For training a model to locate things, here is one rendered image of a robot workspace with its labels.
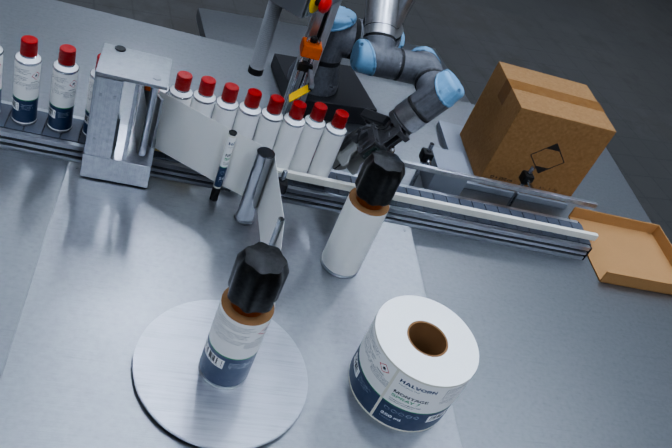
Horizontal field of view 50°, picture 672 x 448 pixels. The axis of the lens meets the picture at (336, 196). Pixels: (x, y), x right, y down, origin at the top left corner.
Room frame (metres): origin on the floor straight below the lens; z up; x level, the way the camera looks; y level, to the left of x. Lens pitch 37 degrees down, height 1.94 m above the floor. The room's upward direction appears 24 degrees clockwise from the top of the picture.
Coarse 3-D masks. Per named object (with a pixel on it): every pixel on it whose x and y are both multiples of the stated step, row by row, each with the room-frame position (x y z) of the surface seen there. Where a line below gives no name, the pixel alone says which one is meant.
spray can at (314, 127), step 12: (312, 108) 1.41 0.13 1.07; (324, 108) 1.41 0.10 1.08; (312, 120) 1.40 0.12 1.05; (312, 132) 1.39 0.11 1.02; (300, 144) 1.39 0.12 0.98; (312, 144) 1.40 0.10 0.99; (300, 156) 1.39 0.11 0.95; (312, 156) 1.41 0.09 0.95; (288, 168) 1.40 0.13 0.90; (300, 168) 1.39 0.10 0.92
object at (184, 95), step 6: (180, 72) 1.31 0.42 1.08; (186, 72) 1.32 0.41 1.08; (180, 78) 1.29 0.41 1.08; (186, 78) 1.30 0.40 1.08; (180, 84) 1.29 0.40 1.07; (186, 84) 1.30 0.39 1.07; (174, 90) 1.29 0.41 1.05; (180, 90) 1.29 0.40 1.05; (186, 90) 1.30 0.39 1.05; (174, 96) 1.28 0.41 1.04; (180, 96) 1.29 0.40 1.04; (186, 96) 1.30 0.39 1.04; (186, 102) 1.30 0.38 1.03
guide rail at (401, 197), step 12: (300, 180) 1.37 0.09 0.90; (312, 180) 1.38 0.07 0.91; (324, 180) 1.39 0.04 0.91; (336, 180) 1.41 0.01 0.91; (396, 192) 1.46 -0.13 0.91; (420, 204) 1.48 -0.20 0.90; (432, 204) 1.49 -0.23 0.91; (444, 204) 1.50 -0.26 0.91; (456, 204) 1.52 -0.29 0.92; (480, 216) 1.54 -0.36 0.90; (492, 216) 1.55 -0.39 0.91; (504, 216) 1.56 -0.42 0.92; (540, 228) 1.60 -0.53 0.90; (552, 228) 1.61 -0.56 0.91; (564, 228) 1.62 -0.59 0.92
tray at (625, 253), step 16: (576, 208) 1.82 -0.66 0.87; (592, 224) 1.83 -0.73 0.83; (608, 224) 1.87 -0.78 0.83; (624, 224) 1.88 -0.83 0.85; (640, 224) 1.90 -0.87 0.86; (656, 224) 1.92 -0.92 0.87; (608, 240) 1.79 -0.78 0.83; (624, 240) 1.82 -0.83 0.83; (640, 240) 1.86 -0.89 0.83; (656, 240) 1.89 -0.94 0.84; (592, 256) 1.67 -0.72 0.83; (608, 256) 1.71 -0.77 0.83; (624, 256) 1.74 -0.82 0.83; (640, 256) 1.78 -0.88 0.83; (656, 256) 1.81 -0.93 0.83; (608, 272) 1.58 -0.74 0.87; (624, 272) 1.67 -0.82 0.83; (640, 272) 1.70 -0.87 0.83; (656, 272) 1.73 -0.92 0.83; (640, 288) 1.62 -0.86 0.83; (656, 288) 1.64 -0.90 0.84
